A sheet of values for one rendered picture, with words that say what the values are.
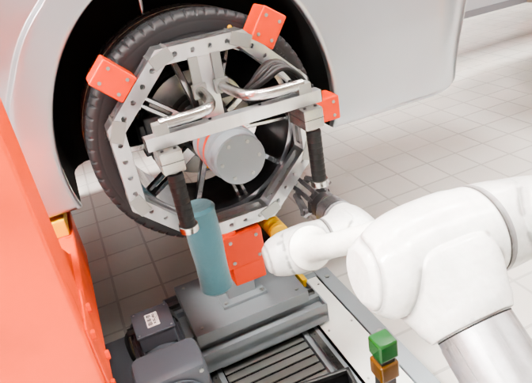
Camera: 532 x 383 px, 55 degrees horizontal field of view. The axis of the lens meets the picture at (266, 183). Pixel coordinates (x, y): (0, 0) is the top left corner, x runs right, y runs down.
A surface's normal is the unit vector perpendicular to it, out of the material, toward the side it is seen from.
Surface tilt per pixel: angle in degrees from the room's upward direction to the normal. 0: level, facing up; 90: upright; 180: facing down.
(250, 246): 90
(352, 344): 0
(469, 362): 65
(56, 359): 90
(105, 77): 90
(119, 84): 90
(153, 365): 0
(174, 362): 0
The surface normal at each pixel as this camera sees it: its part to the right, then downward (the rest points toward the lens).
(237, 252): 0.39, 0.36
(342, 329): -0.15, -0.88
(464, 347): -0.72, -0.04
